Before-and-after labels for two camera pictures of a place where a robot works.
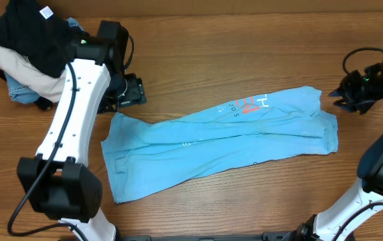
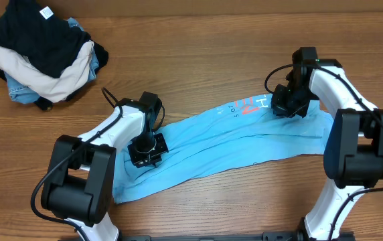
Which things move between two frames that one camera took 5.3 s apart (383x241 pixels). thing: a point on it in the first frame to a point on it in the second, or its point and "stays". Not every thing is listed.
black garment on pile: [47, 40] stays
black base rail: [335, 235] stays
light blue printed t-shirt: [286, 123] stays
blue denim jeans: [20, 92] stays
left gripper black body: [134, 93] to [147, 148]
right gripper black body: [351, 92] to [286, 108]
